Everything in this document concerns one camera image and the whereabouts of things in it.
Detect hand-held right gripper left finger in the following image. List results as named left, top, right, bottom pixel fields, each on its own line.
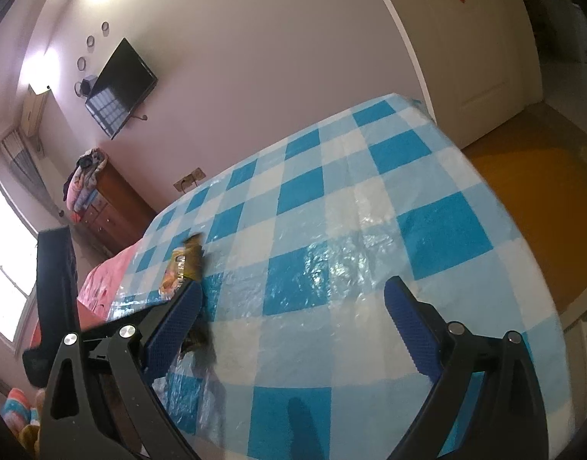
left=39, top=281, right=204, bottom=460

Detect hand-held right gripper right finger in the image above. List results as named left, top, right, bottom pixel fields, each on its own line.
left=384, top=275, right=549, bottom=460

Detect dark brown wrapper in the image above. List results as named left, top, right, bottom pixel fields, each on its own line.
left=179, top=319, right=218, bottom=361

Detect gold snack wrapper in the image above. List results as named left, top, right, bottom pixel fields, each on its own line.
left=158, top=232, right=207, bottom=301

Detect pink floral bedsheet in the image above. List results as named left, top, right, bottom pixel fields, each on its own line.
left=28, top=244, right=153, bottom=352

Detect brown wooden dresser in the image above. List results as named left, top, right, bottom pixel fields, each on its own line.
left=75, top=160, right=158, bottom=258

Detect blue white checked tablecloth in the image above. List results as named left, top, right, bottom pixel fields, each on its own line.
left=104, top=92, right=565, bottom=460

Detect pile of folded blankets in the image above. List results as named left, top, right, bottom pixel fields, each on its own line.
left=61, top=148, right=108, bottom=224

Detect white cabinet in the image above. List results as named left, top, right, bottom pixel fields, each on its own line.
left=559, top=304, right=587, bottom=394

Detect window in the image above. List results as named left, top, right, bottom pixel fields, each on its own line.
left=0, top=179, right=38, bottom=347

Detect grey curtain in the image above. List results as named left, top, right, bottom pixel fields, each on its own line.
left=0, top=129, right=60, bottom=217

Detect white door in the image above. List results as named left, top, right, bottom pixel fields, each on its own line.
left=358, top=0, right=546, bottom=151

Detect wall socket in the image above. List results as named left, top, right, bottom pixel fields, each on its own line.
left=174, top=168, right=207, bottom=193

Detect black wall television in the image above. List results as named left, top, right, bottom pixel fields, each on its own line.
left=84, top=37, right=159, bottom=141

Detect wall air conditioner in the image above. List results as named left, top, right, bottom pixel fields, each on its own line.
left=20, top=84, right=53, bottom=138

